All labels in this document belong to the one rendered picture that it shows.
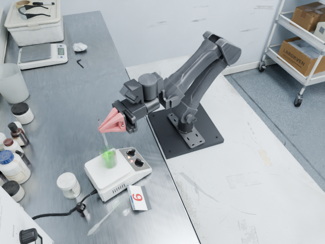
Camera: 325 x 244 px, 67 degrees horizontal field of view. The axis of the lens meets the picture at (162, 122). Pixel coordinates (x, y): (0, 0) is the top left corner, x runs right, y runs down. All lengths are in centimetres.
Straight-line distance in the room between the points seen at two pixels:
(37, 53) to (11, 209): 134
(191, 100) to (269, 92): 203
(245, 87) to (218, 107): 167
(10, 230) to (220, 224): 67
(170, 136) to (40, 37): 109
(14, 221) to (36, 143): 83
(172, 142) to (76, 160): 38
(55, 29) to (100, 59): 36
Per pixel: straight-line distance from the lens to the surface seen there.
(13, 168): 97
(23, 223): 34
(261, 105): 268
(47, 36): 175
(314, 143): 254
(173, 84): 80
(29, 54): 161
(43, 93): 136
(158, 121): 107
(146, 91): 73
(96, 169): 87
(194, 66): 81
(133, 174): 86
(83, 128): 112
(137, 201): 86
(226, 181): 94
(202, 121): 108
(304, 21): 279
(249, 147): 106
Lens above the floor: 170
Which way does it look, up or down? 47 degrees down
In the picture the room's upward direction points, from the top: straight up
